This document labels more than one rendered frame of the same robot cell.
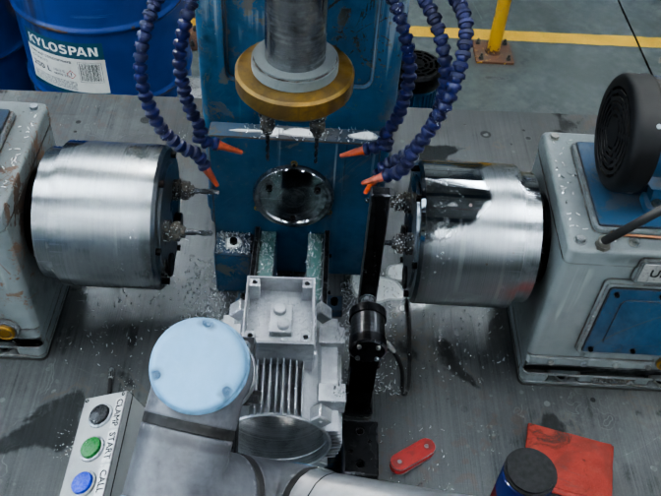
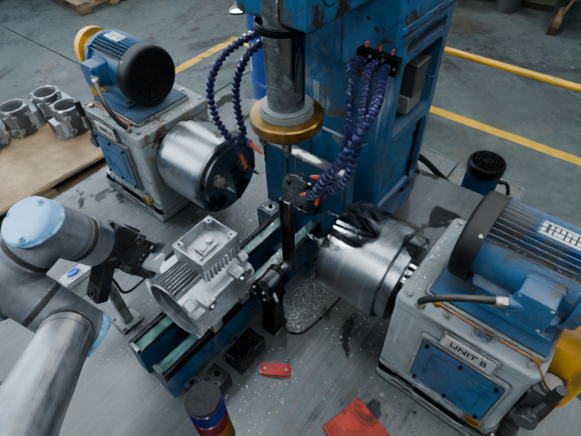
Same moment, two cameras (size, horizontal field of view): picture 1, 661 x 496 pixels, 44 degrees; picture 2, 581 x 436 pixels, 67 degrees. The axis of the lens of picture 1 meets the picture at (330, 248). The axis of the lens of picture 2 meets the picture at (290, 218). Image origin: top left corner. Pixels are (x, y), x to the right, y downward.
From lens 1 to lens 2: 66 cm
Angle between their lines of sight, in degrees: 29
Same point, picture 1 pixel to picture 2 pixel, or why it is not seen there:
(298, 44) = (275, 94)
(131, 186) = (201, 149)
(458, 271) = (336, 275)
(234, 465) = (34, 285)
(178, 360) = (17, 213)
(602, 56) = not seen: outside the picture
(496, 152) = not seen: hidden behind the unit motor
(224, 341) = (38, 214)
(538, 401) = (377, 389)
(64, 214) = (169, 150)
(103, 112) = not seen: hidden behind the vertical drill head
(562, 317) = (398, 342)
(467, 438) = (316, 381)
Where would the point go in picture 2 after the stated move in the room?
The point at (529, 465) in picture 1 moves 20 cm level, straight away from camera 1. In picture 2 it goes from (205, 394) to (318, 352)
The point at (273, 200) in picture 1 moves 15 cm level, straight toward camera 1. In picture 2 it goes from (291, 191) to (261, 221)
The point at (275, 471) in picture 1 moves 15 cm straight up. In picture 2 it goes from (63, 304) to (22, 249)
